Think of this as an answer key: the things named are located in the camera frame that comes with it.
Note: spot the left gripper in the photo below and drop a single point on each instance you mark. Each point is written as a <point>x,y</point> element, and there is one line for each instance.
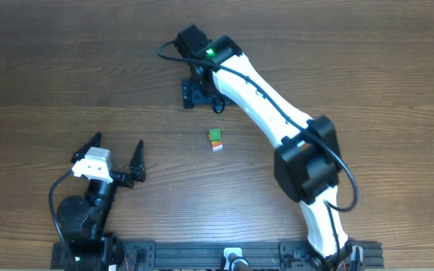
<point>123,178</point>

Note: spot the green cube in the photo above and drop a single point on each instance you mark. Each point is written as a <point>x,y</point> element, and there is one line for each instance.
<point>214,134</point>

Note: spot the orange cube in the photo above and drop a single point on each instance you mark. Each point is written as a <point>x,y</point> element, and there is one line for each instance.
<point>216,142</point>

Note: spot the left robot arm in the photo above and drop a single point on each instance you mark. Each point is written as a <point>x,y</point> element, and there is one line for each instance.
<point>74,214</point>

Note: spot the white cube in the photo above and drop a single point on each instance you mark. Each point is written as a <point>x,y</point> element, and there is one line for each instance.
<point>217,148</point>

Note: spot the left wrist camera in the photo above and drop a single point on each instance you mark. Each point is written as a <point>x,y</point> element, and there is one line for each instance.
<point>92,165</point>

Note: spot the mounting rail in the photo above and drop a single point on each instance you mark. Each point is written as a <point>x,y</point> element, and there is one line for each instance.
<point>194,254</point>

